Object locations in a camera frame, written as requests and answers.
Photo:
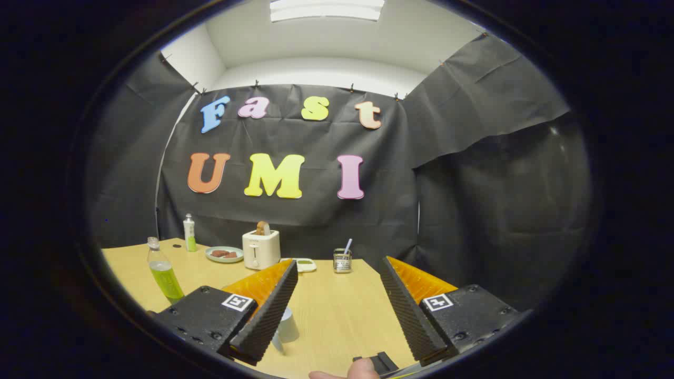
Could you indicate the clear juice bottle green label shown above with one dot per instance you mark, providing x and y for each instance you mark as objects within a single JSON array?
[{"x": 167, "y": 281}]

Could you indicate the ceiling light panel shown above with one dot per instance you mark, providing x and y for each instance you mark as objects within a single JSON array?
[{"x": 326, "y": 10}]

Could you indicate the brown bread slice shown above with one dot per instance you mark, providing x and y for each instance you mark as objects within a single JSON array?
[{"x": 263, "y": 228}]

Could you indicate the black backdrop cloth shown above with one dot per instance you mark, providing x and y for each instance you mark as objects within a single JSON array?
[{"x": 316, "y": 210}]

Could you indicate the white divided snack dish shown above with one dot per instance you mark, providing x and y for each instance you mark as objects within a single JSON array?
[{"x": 306, "y": 266}]

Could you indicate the pale green plate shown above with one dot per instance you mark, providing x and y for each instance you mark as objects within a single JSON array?
[{"x": 210, "y": 257}]

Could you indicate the white straw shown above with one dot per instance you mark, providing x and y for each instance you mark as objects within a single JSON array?
[{"x": 348, "y": 245}]

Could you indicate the white cup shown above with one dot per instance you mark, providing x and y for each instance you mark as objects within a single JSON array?
[{"x": 288, "y": 326}]

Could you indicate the wooden table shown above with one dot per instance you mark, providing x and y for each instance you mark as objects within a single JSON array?
[{"x": 337, "y": 316}]

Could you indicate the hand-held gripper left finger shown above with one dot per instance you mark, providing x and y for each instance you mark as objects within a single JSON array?
[{"x": 268, "y": 316}]

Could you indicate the white toaster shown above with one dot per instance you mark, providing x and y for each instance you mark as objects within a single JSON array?
[{"x": 260, "y": 250}]

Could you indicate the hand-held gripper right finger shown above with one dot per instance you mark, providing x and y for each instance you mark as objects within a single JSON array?
[{"x": 408, "y": 310}]

